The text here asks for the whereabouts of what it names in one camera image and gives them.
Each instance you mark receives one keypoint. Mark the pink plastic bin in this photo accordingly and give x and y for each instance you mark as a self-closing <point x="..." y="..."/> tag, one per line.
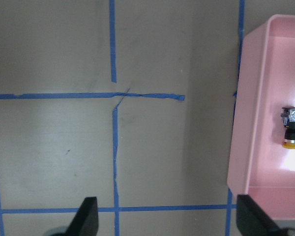
<point x="259" y="164"/>

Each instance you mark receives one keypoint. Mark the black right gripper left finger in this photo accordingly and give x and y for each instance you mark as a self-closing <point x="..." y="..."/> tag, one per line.
<point x="86" y="220"/>

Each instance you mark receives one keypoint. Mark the yellow push button switch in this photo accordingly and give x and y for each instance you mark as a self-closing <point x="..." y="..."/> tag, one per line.
<point x="288" y="118"/>

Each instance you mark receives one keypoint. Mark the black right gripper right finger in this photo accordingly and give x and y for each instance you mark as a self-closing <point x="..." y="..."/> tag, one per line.
<point x="251" y="220"/>

